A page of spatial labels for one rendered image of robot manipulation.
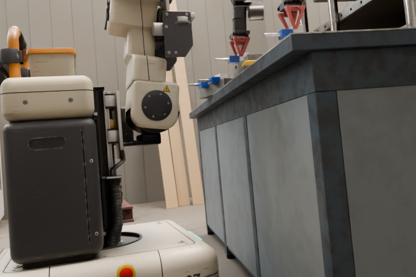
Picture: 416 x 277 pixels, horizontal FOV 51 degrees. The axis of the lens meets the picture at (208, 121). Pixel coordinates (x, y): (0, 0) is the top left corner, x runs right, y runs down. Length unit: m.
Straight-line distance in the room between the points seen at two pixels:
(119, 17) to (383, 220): 1.04
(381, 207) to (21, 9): 4.55
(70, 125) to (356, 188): 0.78
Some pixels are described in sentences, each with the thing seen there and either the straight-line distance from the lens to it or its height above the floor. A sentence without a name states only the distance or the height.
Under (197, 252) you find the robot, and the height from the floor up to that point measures 0.26.
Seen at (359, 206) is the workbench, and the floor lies 0.41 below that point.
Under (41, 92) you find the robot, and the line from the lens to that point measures 1.30.
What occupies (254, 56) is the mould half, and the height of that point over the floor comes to 0.88.
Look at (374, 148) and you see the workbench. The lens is 1.03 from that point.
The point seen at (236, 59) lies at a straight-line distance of 1.75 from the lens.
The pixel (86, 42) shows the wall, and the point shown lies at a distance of 5.03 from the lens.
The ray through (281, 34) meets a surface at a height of 0.93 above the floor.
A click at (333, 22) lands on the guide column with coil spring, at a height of 1.23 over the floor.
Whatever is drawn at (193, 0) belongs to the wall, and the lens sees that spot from 5.37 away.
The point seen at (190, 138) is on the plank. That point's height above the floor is 0.66.
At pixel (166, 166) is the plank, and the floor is 0.41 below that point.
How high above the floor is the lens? 0.58
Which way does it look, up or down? 3 degrees up
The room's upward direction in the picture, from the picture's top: 5 degrees counter-clockwise
